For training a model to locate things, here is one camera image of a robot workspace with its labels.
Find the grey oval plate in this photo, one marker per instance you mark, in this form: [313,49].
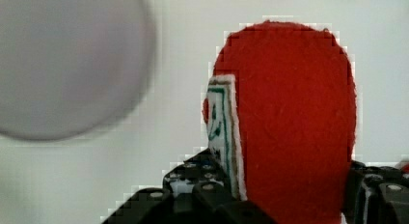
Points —
[68,66]

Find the red plush ketchup bottle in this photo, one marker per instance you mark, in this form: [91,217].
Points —
[286,116]

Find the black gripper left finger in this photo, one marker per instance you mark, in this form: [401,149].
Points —
[201,167]

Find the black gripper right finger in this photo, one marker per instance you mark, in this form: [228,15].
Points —
[376,195]

